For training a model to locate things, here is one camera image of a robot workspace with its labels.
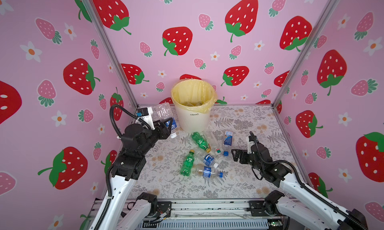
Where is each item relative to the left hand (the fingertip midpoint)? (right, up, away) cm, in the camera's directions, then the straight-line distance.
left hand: (168, 118), depth 64 cm
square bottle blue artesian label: (+32, -14, +29) cm, 46 cm away
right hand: (+35, -18, +17) cm, 43 cm away
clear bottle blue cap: (+17, -30, +17) cm, 38 cm away
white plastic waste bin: (+9, -2, +28) cm, 30 cm away
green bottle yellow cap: (+6, -29, +20) cm, 35 cm away
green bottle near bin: (+14, -14, +29) cm, 36 cm away
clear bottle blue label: (+19, -24, +22) cm, 37 cm away
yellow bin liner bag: (+10, +17, +40) cm, 45 cm away
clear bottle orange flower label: (+25, -17, +31) cm, 44 cm away
